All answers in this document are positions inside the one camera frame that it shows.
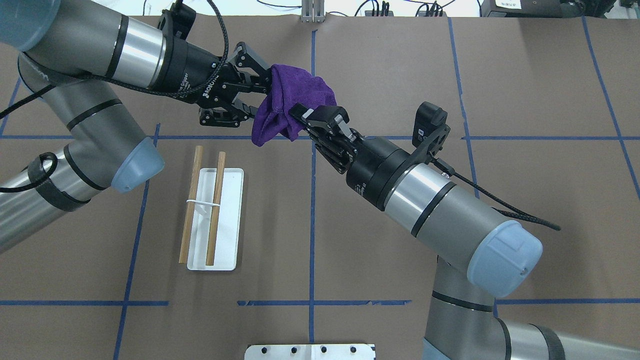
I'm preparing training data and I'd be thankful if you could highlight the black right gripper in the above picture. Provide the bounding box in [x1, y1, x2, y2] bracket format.
[290, 103, 411, 211]

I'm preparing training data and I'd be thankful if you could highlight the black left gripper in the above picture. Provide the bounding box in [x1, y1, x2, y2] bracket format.
[162, 39, 274, 128]

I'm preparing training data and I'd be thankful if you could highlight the purple towel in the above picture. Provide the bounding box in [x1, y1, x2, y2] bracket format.
[251, 64, 338, 147]

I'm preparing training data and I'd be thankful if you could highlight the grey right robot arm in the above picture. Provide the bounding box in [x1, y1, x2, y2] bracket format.
[288, 102, 639, 360]

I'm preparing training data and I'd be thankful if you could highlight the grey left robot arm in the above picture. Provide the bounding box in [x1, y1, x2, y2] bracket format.
[1, 0, 272, 252]

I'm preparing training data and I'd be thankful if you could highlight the black control box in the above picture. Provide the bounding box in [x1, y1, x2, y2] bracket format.
[480, 0, 616, 19]

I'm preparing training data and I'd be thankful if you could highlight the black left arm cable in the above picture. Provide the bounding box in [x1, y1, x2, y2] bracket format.
[0, 0, 231, 194]

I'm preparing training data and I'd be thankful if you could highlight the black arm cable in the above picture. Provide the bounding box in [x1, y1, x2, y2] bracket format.
[435, 157, 562, 232]
[0, 0, 231, 194]

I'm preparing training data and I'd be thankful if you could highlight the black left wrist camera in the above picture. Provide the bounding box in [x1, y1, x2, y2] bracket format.
[157, 0, 197, 41]

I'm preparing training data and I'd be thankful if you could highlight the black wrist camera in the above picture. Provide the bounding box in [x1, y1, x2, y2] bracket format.
[157, 0, 197, 41]
[411, 101, 451, 164]

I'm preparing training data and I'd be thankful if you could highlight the grey aluminium frame post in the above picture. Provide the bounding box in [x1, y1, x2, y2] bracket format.
[300, 0, 326, 24]

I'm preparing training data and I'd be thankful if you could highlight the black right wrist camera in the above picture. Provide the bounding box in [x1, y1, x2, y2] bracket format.
[411, 101, 451, 164]

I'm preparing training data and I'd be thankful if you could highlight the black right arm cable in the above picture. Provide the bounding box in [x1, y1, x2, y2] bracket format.
[435, 157, 562, 232]

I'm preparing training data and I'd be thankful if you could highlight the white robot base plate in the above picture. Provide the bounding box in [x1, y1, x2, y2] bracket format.
[243, 343, 377, 360]

